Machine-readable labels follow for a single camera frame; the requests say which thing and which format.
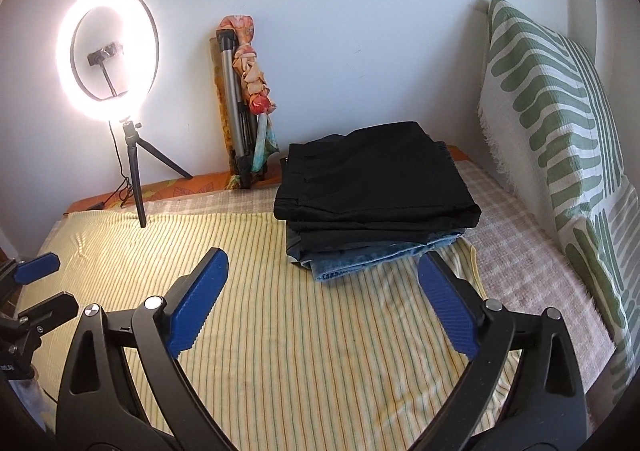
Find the small black tripod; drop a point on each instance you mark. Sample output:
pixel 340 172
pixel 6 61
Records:
pixel 134 166

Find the black pants with yellow lines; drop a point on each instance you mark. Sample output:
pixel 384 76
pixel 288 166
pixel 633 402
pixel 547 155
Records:
pixel 375 181

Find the green patterned white pillow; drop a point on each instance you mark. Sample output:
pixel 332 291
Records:
pixel 540 106
pixel 615 256

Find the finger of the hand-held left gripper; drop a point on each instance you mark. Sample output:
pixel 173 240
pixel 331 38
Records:
pixel 50 307
pixel 37 267

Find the person's left leg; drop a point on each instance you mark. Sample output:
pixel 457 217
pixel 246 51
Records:
pixel 25 406

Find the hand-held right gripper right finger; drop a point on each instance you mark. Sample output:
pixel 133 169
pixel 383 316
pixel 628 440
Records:
pixel 445 301

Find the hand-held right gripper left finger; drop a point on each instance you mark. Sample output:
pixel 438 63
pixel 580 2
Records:
pixel 200 301

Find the black phone holder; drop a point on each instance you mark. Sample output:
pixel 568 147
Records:
pixel 102 56

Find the folded tripod with colourful cloth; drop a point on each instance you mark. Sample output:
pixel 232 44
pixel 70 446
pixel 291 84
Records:
pixel 247 66

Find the folded silver tripod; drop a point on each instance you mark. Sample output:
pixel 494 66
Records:
pixel 232 106

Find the folded blue jeans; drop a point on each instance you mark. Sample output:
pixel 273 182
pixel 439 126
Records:
pixel 360 263

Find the folded dark grey pants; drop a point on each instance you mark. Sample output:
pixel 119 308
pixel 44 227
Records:
pixel 320 243

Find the yellow striped blanket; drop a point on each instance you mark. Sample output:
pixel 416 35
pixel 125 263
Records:
pixel 300 356

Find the orange patterned bed sheet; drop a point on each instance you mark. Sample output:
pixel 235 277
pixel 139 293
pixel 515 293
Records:
pixel 200 186

